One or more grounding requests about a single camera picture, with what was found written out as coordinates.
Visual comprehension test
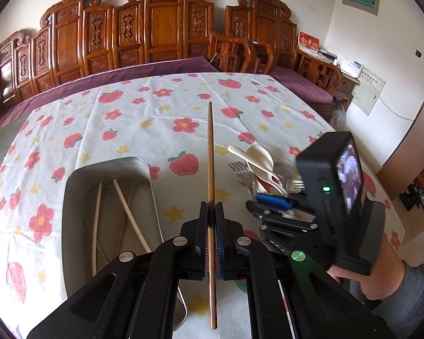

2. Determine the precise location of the rectangular metal tray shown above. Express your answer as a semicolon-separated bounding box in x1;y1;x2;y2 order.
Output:
63;156;188;333

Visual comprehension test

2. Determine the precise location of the white desk device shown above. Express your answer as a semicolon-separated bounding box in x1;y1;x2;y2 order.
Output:
339;56;363;77

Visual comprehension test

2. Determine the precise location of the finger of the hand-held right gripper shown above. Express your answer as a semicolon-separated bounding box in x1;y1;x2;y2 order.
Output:
254;192;306;210
245;201;319;233

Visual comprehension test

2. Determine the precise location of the carved wooden armchair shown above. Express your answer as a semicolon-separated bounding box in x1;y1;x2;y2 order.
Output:
226;0;343;104

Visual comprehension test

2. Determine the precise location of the strawberry print tablecloth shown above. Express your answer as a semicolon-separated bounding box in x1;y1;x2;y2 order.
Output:
0;72;393;339

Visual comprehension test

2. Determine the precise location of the brown wooden cabinet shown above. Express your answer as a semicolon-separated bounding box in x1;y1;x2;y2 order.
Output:
385;106;424;200

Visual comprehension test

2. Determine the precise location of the person's right forearm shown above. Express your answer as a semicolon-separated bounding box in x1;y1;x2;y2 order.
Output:
362;259;424;339

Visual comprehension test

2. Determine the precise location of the long purple sofa cushion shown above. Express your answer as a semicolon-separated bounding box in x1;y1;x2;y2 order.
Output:
0;56;220;138

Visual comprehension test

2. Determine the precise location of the translucent plastic bag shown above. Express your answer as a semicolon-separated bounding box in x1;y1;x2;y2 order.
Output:
330;101;347;129

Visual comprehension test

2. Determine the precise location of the purple armchair cushion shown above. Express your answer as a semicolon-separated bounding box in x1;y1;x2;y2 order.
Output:
270;66;334;103

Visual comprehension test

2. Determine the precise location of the grey electrical panel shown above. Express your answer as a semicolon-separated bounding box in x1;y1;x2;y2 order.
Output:
341;0;380;16

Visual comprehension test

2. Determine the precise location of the person's right hand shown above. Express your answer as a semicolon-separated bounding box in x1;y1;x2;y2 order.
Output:
327;233;407;302

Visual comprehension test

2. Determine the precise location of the carved wooden sofa bench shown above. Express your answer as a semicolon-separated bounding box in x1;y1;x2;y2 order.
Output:
0;0;276;114

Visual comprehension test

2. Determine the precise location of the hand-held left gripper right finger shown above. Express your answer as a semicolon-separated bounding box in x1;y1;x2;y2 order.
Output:
215;201;398;339

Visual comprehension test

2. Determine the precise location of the white wall cable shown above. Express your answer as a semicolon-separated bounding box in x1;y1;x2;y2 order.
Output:
378;97;416;121

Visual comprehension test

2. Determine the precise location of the pale wooden chopstick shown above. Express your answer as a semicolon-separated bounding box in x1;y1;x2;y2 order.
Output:
113;179;151;254
92;183;102;277

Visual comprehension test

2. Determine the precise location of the white wall panel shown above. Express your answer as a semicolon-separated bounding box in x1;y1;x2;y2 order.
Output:
351;65;386;116

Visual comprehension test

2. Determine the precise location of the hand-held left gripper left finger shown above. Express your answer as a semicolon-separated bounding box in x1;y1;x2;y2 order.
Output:
26;201;210;339

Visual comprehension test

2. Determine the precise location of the wooden side table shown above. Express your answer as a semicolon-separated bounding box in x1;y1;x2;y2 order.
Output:
334;67;361;114

